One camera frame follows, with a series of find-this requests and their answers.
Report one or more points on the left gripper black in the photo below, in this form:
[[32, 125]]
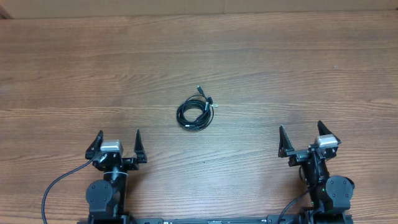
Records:
[[132, 163]]

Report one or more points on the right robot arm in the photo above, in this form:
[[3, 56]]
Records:
[[330, 195]]

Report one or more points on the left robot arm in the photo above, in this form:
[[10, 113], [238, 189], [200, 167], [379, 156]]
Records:
[[106, 196]]

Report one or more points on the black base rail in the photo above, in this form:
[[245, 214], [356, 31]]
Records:
[[270, 219]]

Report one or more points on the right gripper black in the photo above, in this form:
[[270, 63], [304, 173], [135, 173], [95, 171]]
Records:
[[298, 156]]

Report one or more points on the cardboard wall panel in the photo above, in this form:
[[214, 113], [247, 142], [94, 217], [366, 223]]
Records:
[[37, 9]]

